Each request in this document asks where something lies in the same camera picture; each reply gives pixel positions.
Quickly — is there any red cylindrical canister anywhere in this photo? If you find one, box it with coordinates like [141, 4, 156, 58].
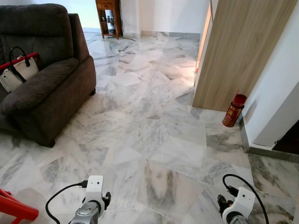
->
[222, 94, 247, 128]

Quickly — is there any red plastic stool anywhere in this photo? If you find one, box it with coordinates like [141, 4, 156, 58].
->
[0, 189, 39, 224]

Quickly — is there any light wooden partition panel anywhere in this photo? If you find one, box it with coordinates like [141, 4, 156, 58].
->
[192, 0, 298, 112]

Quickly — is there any white handbag with red trim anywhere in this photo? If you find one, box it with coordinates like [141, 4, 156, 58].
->
[0, 47, 40, 93]

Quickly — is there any brown wooden display cabinet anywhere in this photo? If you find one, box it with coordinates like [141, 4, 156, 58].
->
[95, 0, 123, 40]

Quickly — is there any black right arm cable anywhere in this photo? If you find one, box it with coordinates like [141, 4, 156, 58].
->
[222, 174, 270, 224]

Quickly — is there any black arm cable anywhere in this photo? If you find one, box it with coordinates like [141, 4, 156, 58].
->
[222, 174, 270, 224]
[45, 180, 89, 224]

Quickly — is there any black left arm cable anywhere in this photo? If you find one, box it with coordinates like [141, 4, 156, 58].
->
[45, 180, 89, 224]

